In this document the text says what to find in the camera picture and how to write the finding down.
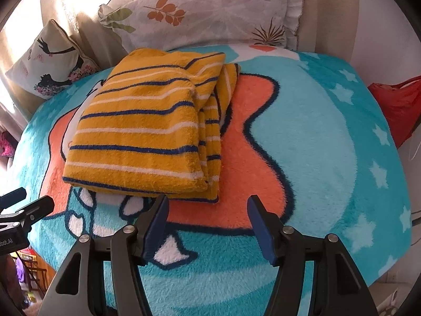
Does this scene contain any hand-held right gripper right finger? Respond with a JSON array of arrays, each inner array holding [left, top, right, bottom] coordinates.
[[247, 194, 370, 316]]

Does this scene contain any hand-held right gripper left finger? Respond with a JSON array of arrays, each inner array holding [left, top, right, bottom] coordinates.
[[38, 194, 170, 316]]

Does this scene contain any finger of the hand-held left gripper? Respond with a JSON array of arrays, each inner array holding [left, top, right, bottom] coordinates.
[[0, 187, 27, 209], [0, 196, 55, 230]]

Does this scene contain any yellow striped towel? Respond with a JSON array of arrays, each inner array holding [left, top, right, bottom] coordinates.
[[62, 48, 242, 203]]

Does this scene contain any dark wooden chair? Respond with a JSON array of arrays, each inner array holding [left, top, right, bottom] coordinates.
[[20, 258, 48, 298]]

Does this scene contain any pink cloth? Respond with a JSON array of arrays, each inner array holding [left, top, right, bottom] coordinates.
[[0, 131, 17, 158]]

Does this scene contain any blue star printed blanket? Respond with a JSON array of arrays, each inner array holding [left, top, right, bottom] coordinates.
[[10, 43, 413, 316]]

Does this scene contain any small figure print cushion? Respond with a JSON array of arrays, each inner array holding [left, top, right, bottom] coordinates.
[[5, 19, 101, 98]]

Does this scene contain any red bag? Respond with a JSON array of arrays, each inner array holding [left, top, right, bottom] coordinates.
[[367, 76, 421, 149]]

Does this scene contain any floral ruffled pillow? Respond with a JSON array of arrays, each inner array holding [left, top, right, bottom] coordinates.
[[98, 0, 305, 53]]

